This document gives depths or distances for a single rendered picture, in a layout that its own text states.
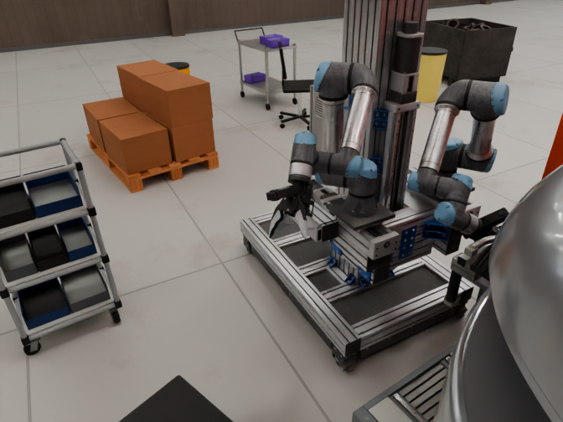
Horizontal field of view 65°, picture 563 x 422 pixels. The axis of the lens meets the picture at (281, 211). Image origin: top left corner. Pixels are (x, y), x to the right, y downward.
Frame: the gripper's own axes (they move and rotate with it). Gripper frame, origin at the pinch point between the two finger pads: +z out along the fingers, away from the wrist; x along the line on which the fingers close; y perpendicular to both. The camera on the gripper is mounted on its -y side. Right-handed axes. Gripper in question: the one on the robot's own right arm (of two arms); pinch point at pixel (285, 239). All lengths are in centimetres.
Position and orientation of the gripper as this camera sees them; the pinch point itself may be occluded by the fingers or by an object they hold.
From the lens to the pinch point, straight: 135.9
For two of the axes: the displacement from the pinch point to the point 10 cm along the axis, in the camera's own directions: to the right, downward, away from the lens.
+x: -7.3, 0.2, 6.8
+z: -1.6, 9.7, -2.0
